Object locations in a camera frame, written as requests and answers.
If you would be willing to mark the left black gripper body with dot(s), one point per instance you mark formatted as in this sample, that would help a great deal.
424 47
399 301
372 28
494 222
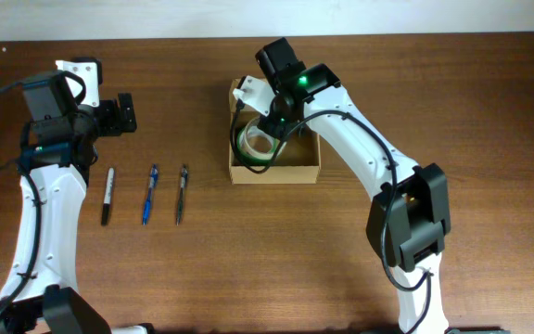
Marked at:
125 112

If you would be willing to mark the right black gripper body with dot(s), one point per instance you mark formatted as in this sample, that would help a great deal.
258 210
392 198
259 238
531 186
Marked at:
273 125

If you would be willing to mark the cream masking tape roll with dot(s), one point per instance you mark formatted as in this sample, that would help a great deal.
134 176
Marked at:
256 143

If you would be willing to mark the green tape roll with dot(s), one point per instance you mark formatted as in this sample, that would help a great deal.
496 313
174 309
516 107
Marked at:
244 153

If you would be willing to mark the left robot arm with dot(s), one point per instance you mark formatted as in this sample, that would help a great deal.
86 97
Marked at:
57 150

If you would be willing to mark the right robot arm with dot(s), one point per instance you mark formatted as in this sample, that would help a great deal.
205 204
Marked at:
410 213

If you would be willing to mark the open cardboard box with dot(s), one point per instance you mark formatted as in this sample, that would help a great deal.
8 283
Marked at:
299 161

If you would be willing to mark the black ballpoint pen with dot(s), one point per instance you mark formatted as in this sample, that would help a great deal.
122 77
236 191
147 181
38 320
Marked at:
182 188

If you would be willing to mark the black white marker pen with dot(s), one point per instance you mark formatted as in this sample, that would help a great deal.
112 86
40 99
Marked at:
107 196

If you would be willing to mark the blue ballpoint pen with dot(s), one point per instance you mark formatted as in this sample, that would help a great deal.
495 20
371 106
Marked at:
153 179

